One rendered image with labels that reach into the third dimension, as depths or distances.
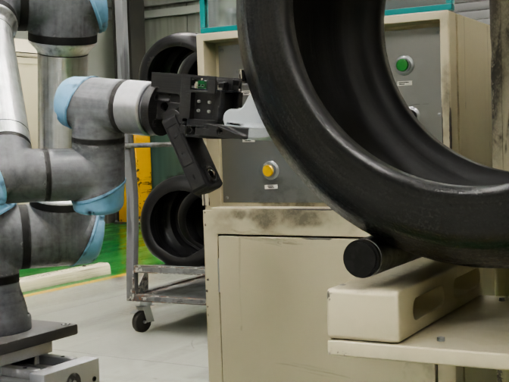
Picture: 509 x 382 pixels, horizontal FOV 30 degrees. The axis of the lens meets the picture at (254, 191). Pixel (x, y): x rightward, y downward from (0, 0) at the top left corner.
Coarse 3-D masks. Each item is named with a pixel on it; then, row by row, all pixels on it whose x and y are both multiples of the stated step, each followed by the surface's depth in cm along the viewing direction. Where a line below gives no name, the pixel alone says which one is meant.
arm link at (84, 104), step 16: (64, 80) 135; (80, 80) 133; (96, 80) 133; (112, 80) 132; (64, 96) 133; (80, 96) 132; (96, 96) 131; (112, 96) 129; (64, 112) 133; (80, 112) 132; (96, 112) 131; (112, 112) 129; (80, 128) 132; (96, 128) 132; (112, 128) 131
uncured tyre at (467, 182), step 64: (256, 0) 108; (320, 0) 131; (384, 0) 133; (256, 64) 109; (320, 64) 131; (384, 64) 132; (320, 128) 105; (384, 128) 131; (320, 192) 109; (384, 192) 102; (448, 192) 98; (448, 256) 102
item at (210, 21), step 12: (204, 0) 202; (216, 0) 201; (228, 0) 200; (396, 0) 182; (408, 0) 181; (420, 0) 180; (432, 0) 179; (444, 0) 178; (204, 12) 202; (216, 12) 202; (228, 12) 200; (396, 12) 182; (408, 12) 181; (204, 24) 202; (216, 24) 202; (228, 24) 200
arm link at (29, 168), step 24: (0, 0) 149; (0, 24) 147; (0, 48) 143; (0, 72) 140; (0, 96) 137; (0, 120) 134; (24, 120) 137; (0, 144) 131; (24, 144) 133; (0, 168) 129; (24, 168) 130; (48, 168) 131; (0, 192) 129; (24, 192) 130; (48, 192) 132
